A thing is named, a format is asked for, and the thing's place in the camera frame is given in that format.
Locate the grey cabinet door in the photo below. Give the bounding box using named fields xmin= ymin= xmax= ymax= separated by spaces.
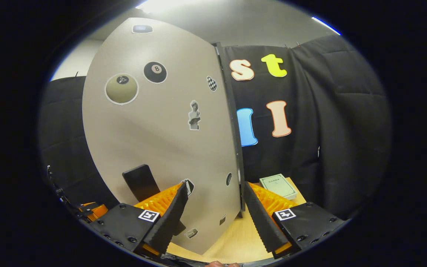
xmin=82 ymin=17 xmax=242 ymax=256

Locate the black backdrop cloth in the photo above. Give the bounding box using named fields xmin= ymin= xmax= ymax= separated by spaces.
xmin=39 ymin=35 xmax=393 ymax=220

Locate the green book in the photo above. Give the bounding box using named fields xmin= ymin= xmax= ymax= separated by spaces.
xmin=259 ymin=173 xmax=298 ymax=201

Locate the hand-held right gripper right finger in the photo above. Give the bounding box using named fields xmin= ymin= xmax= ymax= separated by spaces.
xmin=242 ymin=181 xmax=349 ymax=260

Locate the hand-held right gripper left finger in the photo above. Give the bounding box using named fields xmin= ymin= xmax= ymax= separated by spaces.
xmin=87 ymin=182 xmax=189 ymax=260

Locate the black door handle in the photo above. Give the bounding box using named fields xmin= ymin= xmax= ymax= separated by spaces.
xmin=122 ymin=164 xmax=186 ymax=236

